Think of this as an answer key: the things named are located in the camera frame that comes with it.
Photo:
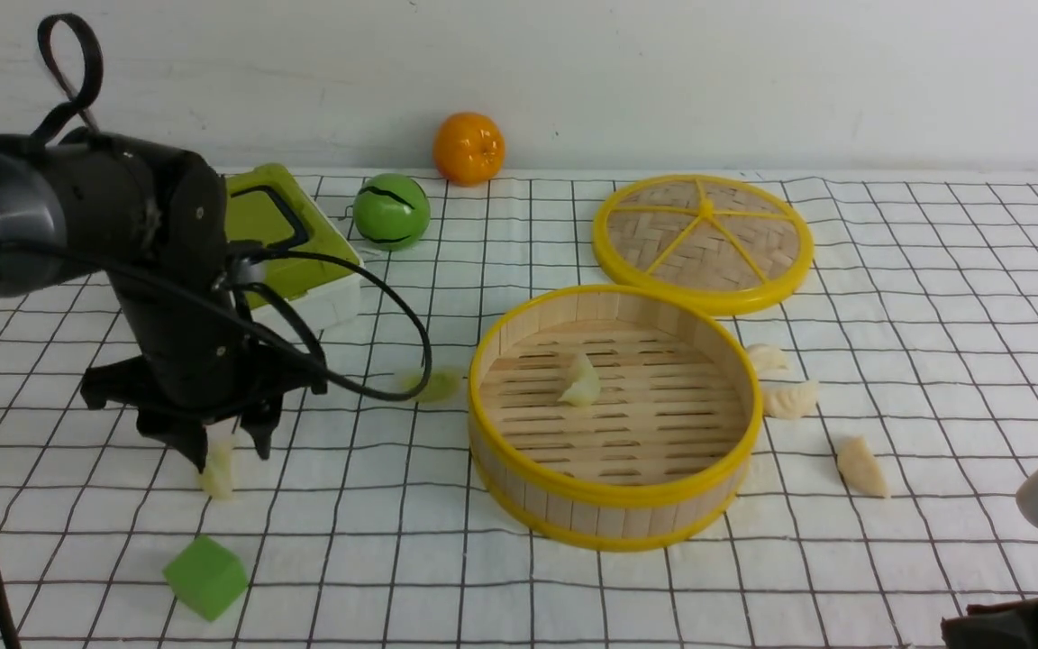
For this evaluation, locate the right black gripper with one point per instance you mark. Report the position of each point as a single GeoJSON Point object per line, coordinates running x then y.
{"type": "Point", "coordinates": [1013, 624]}

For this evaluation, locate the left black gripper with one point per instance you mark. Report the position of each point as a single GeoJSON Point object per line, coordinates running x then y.
{"type": "Point", "coordinates": [152, 216]}

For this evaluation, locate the pale green dumpling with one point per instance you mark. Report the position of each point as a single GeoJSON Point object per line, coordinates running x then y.
{"type": "Point", "coordinates": [584, 386]}
{"type": "Point", "coordinates": [444, 382]}
{"type": "Point", "coordinates": [217, 478]}

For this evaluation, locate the white dumpling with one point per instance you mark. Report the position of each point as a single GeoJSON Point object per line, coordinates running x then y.
{"type": "Point", "coordinates": [767, 358]}
{"type": "Point", "coordinates": [859, 468]}
{"type": "Point", "coordinates": [790, 401]}

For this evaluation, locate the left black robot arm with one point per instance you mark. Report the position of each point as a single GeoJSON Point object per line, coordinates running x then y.
{"type": "Point", "coordinates": [152, 218]}

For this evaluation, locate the bamboo steamer tray yellow rim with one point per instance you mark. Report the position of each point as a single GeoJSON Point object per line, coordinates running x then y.
{"type": "Point", "coordinates": [658, 457]}

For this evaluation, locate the bamboo steamer lid yellow rim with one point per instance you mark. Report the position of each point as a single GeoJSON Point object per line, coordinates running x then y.
{"type": "Point", "coordinates": [723, 245]}

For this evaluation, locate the green foam cube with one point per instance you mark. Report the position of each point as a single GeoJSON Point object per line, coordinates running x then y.
{"type": "Point", "coordinates": [206, 577]}

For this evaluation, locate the green toy melon ball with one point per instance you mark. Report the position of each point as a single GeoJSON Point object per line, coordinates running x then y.
{"type": "Point", "coordinates": [391, 211]}

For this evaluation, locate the orange toy fruit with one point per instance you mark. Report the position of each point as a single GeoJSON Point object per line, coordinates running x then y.
{"type": "Point", "coordinates": [469, 149]}

